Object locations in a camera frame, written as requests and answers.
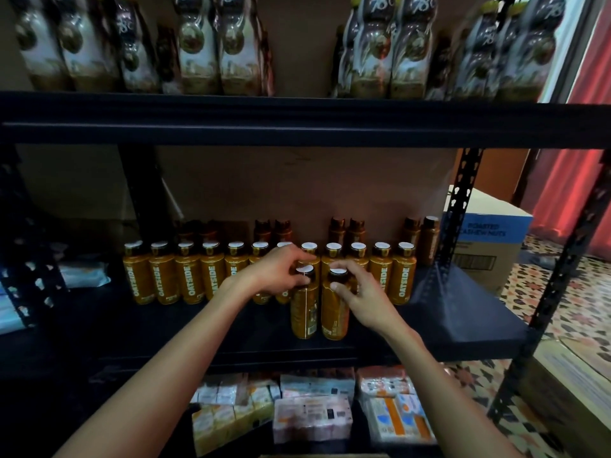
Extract Oatside bottle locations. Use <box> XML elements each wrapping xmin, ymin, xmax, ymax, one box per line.
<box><xmin>321</xmin><ymin>268</ymin><xmax>351</xmax><ymax>342</ymax></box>
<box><xmin>291</xmin><ymin>265</ymin><xmax>320</xmax><ymax>340</ymax></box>

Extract orange Oatside bottles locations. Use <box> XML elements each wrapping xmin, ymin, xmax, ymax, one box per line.
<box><xmin>122</xmin><ymin>214</ymin><xmax>442</xmax><ymax>306</ymax></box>

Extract tissue packs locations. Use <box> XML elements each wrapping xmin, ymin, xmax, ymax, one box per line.
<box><xmin>191</xmin><ymin>386</ymin><xmax>278</xmax><ymax>457</ymax></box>

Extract red curtain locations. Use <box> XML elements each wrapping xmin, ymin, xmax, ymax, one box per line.
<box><xmin>523</xmin><ymin>0</ymin><xmax>611</xmax><ymax>261</ymax></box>

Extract row of pale pink packets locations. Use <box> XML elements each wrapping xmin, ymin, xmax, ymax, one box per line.
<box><xmin>356</xmin><ymin>367</ymin><xmax>414</xmax><ymax>397</ymax></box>

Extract row of yellow-capped coffee bottles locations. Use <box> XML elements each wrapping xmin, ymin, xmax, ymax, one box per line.
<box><xmin>8</xmin><ymin>0</ymin><xmax>569</xmax><ymax>103</ymax></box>

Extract person's left hand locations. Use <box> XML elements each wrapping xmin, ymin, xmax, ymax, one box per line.
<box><xmin>234</xmin><ymin>245</ymin><xmax>318</xmax><ymax>300</ymax></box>

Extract person's right hand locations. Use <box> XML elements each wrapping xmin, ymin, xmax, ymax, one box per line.
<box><xmin>329</xmin><ymin>259</ymin><xmax>414</xmax><ymax>344</ymax></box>

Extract person's right forearm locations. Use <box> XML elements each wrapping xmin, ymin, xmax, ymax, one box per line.
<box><xmin>391</xmin><ymin>324</ymin><xmax>524</xmax><ymax>458</ymax></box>

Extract row of wet wipe packs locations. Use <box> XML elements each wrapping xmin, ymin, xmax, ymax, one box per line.
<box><xmin>0</xmin><ymin>262</ymin><xmax>114</xmax><ymax>335</ymax></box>

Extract flat white packet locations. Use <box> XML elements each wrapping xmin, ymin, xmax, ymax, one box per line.
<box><xmin>279</xmin><ymin>373</ymin><xmax>357</xmax><ymax>397</ymax></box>

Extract brown wooden cabinet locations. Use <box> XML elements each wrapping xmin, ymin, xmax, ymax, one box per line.
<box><xmin>472</xmin><ymin>148</ymin><xmax>531</xmax><ymax>204</ymax></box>

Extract blue white cashew carton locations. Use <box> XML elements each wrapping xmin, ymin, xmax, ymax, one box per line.
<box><xmin>441</xmin><ymin>186</ymin><xmax>534</xmax><ymax>296</ymax></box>

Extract black metal shelf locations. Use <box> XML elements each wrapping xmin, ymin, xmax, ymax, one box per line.
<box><xmin>0</xmin><ymin>0</ymin><xmax>611</xmax><ymax>458</ymax></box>
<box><xmin>0</xmin><ymin>138</ymin><xmax>78</xmax><ymax>458</ymax></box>

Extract person's left forearm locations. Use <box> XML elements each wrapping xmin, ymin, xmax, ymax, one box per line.
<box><xmin>55</xmin><ymin>281</ymin><xmax>263</xmax><ymax>458</ymax></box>

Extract stack of pink white boxes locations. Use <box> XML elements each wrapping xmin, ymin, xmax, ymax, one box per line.
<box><xmin>272</xmin><ymin>396</ymin><xmax>355</xmax><ymax>445</ymax></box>

